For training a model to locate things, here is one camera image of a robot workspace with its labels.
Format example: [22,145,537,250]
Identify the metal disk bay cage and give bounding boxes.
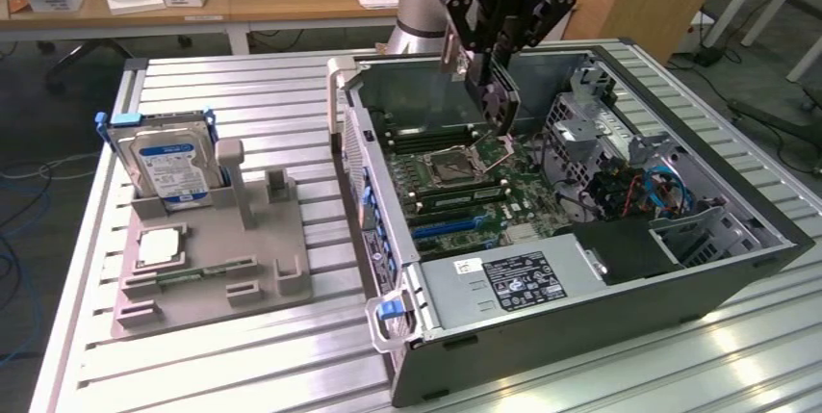
[542,64,650,193]

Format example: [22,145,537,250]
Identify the metal socket cover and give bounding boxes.
[473,133,518,176]

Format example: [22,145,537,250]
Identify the black chair base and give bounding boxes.
[38,39,130,94]
[725,80,822,144]

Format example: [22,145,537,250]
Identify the grey parts rack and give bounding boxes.
[109,138,317,341]

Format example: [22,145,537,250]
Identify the wooden desk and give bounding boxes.
[227,0,580,56]
[0,0,233,56]

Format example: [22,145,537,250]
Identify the green motherboard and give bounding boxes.
[378,114,566,260]

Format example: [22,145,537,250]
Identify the white table frame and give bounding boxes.
[700,0,822,82]

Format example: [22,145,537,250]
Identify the black graphics card silver bracket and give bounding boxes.
[440,30,521,138]

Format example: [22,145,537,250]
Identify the silver power supply unit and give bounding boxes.
[417,233,609,332]

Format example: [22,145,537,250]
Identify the blue floor cable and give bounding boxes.
[0,176,57,366]

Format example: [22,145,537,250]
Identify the silver CPU chip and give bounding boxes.
[133,227,183,268]

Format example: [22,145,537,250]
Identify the CPU socket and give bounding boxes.
[424,145,490,188]

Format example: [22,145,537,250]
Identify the blue PCIe expansion slot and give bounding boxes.
[414,222,492,245]
[409,213,484,236]

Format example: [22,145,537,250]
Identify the grey disk bay bracket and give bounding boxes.
[648,205,771,270]

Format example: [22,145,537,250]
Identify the hard disk with blue carrier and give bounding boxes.
[93,105,218,212]

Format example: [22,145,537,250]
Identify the green RAM stick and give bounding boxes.
[154,262,250,285]
[417,186,506,210]

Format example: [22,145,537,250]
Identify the open black PC case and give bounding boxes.
[326,41,817,408]

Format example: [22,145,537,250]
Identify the orange wire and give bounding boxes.
[626,174,644,215]

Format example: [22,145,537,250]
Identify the blue data wire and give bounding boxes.
[641,165,696,215]

